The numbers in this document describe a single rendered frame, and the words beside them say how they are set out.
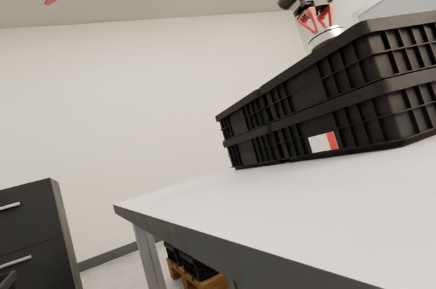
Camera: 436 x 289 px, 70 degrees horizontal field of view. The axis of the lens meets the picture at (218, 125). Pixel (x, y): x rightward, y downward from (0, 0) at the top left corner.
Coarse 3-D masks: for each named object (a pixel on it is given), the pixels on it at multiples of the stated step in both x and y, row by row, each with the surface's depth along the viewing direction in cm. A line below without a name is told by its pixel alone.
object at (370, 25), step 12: (420, 12) 59; (432, 12) 60; (360, 24) 54; (372, 24) 54; (384, 24) 55; (396, 24) 56; (408, 24) 57; (420, 24) 59; (336, 36) 59; (348, 36) 57; (324, 48) 63; (336, 48) 60; (300, 60) 70; (312, 60) 67; (288, 72) 75; (264, 84) 86; (276, 84) 81
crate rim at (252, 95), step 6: (258, 90) 91; (246, 96) 98; (252, 96) 94; (258, 96) 91; (240, 102) 102; (246, 102) 99; (228, 108) 112; (234, 108) 108; (222, 114) 119; (228, 114) 113; (216, 120) 125
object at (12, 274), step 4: (8, 272) 103; (12, 272) 101; (0, 276) 102; (4, 276) 102; (8, 276) 96; (12, 276) 98; (16, 276) 102; (0, 280) 101; (4, 280) 92; (8, 280) 93; (12, 280) 97; (0, 284) 88; (4, 284) 88; (8, 284) 92; (12, 284) 100; (0, 288) 84; (4, 288) 87; (8, 288) 93; (12, 288) 97; (16, 288) 103
